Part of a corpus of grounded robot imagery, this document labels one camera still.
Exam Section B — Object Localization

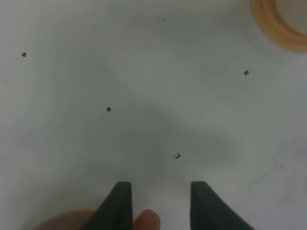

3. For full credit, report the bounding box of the near orange coaster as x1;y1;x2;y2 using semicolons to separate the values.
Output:
250;0;307;53

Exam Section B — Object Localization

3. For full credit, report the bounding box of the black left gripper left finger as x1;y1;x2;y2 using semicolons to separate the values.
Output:
90;182;133;230

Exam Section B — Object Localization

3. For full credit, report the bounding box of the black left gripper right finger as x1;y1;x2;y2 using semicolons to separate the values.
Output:
190;181;253;230

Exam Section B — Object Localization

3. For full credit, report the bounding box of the brown clay teapot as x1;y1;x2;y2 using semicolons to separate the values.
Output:
32;209;161;230

